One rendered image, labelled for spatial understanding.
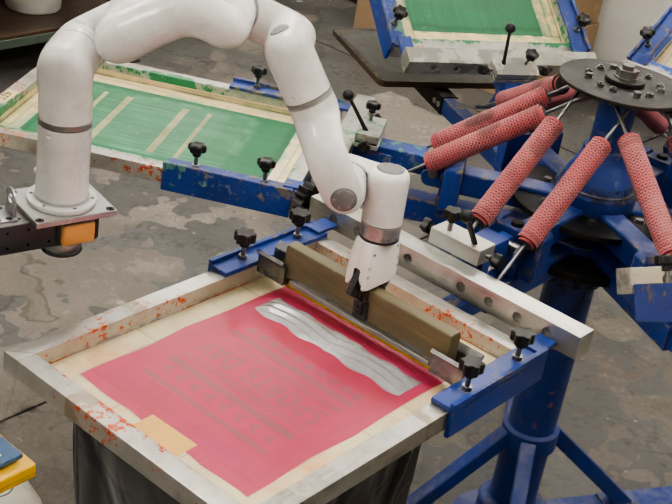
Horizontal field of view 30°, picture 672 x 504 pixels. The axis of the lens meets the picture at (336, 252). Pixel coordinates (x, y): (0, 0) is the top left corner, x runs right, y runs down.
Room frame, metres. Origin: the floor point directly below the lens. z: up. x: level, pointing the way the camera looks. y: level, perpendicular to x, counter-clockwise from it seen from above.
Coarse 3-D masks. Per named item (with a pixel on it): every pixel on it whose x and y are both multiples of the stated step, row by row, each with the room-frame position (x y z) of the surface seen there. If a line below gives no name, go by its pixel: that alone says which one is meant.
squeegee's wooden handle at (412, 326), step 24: (288, 264) 2.15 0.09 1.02; (312, 264) 2.11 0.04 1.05; (336, 264) 2.11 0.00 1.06; (312, 288) 2.11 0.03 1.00; (336, 288) 2.07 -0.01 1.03; (384, 312) 2.00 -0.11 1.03; (408, 312) 1.98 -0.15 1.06; (408, 336) 1.97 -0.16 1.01; (432, 336) 1.94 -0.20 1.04; (456, 336) 1.92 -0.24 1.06
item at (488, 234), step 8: (480, 232) 2.39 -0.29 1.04; (488, 232) 2.39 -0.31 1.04; (496, 232) 2.40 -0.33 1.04; (488, 240) 2.36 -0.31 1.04; (496, 240) 2.36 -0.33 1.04; (504, 240) 2.37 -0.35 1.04; (496, 248) 2.34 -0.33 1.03; (504, 248) 2.37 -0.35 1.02; (456, 256) 2.26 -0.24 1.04; (504, 256) 2.38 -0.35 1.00
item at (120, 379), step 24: (288, 288) 2.17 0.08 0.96; (240, 312) 2.05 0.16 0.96; (312, 312) 2.09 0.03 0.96; (168, 336) 1.92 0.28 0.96; (192, 336) 1.94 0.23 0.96; (288, 336) 1.99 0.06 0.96; (120, 360) 1.82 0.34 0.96; (144, 360) 1.83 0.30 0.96; (96, 384) 1.74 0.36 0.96; (120, 384) 1.75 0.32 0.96; (144, 384) 1.76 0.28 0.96; (144, 408) 1.69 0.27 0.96; (168, 408) 1.71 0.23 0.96; (192, 408) 1.72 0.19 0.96
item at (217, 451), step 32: (320, 352) 1.95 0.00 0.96; (384, 352) 1.99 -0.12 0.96; (352, 384) 1.87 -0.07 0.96; (192, 416) 1.69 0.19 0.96; (352, 416) 1.77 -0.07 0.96; (192, 448) 1.61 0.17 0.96; (224, 448) 1.62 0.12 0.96; (288, 448) 1.65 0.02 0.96; (320, 448) 1.67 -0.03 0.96; (224, 480) 1.54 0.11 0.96; (256, 480) 1.56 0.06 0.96
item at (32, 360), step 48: (192, 288) 2.05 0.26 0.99; (48, 336) 1.81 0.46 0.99; (96, 336) 1.85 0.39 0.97; (480, 336) 2.06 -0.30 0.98; (48, 384) 1.67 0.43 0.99; (96, 432) 1.60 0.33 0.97; (384, 432) 1.69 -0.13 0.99; (432, 432) 1.75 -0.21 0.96; (192, 480) 1.49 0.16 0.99; (336, 480) 1.55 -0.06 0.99
